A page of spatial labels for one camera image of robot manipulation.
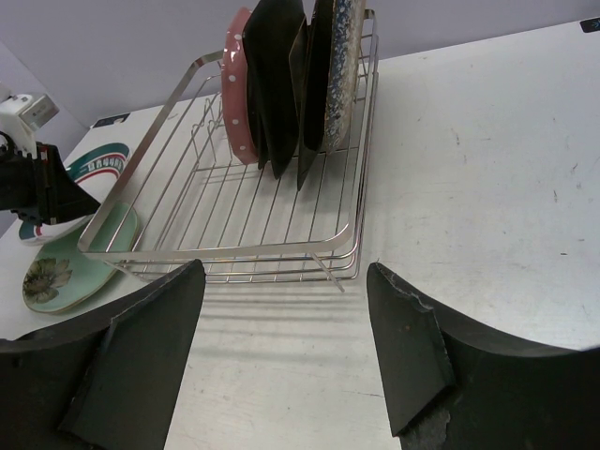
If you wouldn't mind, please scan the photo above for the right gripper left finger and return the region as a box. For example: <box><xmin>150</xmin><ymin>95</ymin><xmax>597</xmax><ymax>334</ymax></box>
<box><xmin>1</xmin><ymin>260</ymin><xmax>205</xmax><ymax>449</ymax></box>

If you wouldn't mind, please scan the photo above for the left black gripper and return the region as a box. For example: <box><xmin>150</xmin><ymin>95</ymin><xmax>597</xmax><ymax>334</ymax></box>
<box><xmin>1</xmin><ymin>132</ymin><xmax>99</xmax><ymax>226</ymax></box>

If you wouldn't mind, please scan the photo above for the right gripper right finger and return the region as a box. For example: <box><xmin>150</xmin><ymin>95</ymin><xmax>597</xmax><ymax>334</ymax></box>
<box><xmin>367</xmin><ymin>262</ymin><xmax>599</xmax><ymax>449</ymax></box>

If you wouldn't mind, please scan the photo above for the white plate green rim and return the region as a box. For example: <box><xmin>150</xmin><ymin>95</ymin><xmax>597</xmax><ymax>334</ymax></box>
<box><xmin>18</xmin><ymin>142</ymin><xmax>130</xmax><ymax>246</ymax></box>

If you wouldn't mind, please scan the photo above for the mint green flower plate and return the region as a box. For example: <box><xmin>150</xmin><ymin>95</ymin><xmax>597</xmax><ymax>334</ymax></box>
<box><xmin>22</xmin><ymin>202</ymin><xmax>140</xmax><ymax>313</ymax></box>

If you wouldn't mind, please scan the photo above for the wire dish rack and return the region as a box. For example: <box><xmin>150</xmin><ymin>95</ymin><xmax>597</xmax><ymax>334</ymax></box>
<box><xmin>78</xmin><ymin>10</ymin><xmax>379</xmax><ymax>285</ymax></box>

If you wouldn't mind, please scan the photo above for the pink dotted plate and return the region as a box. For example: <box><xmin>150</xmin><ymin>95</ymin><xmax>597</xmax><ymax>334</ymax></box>
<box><xmin>221</xmin><ymin>7</ymin><xmax>258</xmax><ymax>165</ymax></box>

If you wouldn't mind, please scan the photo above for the teal square plate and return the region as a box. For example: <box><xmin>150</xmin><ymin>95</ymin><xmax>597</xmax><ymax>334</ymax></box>
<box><xmin>243</xmin><ymin>0</ymin><xmax>307</xmax><ymax>179</ymax></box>

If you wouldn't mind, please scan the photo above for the cream floral square plate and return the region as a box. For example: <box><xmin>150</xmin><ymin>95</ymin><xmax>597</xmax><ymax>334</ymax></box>
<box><xmin>301</xmin><ymin>0</ymin><xmax>334</xmax><ymax>152</ymax></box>

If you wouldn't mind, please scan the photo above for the speckled round plate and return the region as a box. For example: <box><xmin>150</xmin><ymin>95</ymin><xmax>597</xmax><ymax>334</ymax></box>
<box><xmin>322</xmin><ymin>1</ymin><xmax>366</xmax><ymax>154</ymax></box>

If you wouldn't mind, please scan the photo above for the black floral square plate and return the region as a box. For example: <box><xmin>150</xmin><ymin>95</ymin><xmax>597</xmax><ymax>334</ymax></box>
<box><xmin>288</xmin><ymin>18</ymin><xmax>319</xmax><ymax>191</ymax></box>

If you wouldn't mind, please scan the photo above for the left blue table label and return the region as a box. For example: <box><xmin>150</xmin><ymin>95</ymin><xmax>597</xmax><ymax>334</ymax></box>
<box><xmin>92</xmin><ymin>112</ymin><xmax>130</xmax><ymax>128</ymax></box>

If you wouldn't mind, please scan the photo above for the blue table label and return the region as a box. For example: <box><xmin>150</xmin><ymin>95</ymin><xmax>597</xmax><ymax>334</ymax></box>
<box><xmin>579</xmin><ymin>17</ymin><xmax>600</xmax><ymax>33</ymax></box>
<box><xmin>92</xmin><ymin>112</ymin><xmax>130</xmax><ymax>128</ymax></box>

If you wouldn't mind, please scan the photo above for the right blue table label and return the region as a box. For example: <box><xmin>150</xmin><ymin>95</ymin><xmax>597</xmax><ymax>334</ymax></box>
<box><xmin>579</xmin><ymin>17</ymin><xmax>600</xmax><ymax>33</ymax></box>

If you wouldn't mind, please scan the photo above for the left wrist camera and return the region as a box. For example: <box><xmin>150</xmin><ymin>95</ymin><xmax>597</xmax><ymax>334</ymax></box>
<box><xmin>1</xmin><ymin>93</ymin><xmax>59</xmax><ymax>159</ymax></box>

